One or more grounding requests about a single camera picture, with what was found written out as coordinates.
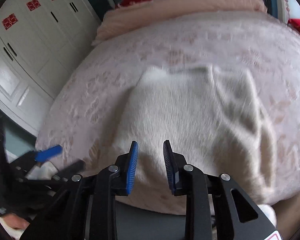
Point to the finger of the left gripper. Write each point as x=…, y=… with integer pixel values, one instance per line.
x=45, y=155

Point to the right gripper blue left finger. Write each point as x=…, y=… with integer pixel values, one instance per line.
x=84, y=208

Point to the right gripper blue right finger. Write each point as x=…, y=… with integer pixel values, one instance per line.
x=236, y=215

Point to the cream fuzzy knit sweater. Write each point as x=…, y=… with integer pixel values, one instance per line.
x=213, y=117

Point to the person's left hand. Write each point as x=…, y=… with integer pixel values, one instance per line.
x=15, y=222

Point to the pale pink embossed bedspread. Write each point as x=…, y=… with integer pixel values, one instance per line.
x=85, y=116

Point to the white wardrobe with red stickers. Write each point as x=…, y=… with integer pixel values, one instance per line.
x=42, y=42

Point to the red plush toy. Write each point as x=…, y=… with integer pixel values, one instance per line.
x=294, y=22

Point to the pink fluffy blanket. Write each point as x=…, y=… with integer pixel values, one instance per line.
x=126, y=19

